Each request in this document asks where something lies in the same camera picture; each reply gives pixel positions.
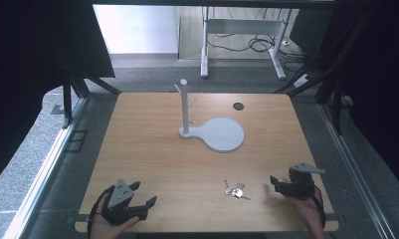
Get bunch of silver keys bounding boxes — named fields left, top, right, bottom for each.
left=223, top=178, right=252, bottom=201

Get white power strip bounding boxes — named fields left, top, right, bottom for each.
left=293, top=73, right=312, bottom=89

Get black metal frame strut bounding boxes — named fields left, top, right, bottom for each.
left=59, top=49, right=122, bottom=129
left=275, top=13, right=375, bottom=135

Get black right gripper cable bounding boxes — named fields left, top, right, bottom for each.
left=310, top=184, right=328, bottom=231

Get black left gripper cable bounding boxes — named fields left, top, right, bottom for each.
left=86, top=184, right=116, bottom=237

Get person's left hand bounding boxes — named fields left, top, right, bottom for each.
left=91, top=195, right=141, bottom=239

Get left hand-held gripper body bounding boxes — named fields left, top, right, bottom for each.
left=101, top=178, right=145, bottom=227

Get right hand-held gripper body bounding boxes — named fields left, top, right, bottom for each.
left=281, top=161, right=326, bottom=201

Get black floor cables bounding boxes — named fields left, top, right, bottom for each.
left=206, top=8, right=309, bottom=66

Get dark curtain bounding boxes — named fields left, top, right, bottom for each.
left=0, top=0, right=115, bottom=191
left=314, top=0, right=399, bottom=195

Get white metal desk frame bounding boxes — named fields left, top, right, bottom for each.
left=200, top=5, right=293, bottom=81

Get white key stand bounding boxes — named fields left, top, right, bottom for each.
left=173, top=78, right=246, bottom=154

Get aluminium rail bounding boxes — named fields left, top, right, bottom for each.
left=1, top=97, right=90, bottom=239
left=316, top=103, right=398, bottom=239

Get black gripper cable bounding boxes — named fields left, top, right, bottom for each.
left=310, top=184, right=328, bottom=231
left=86, top=184, right=116, bottom=237

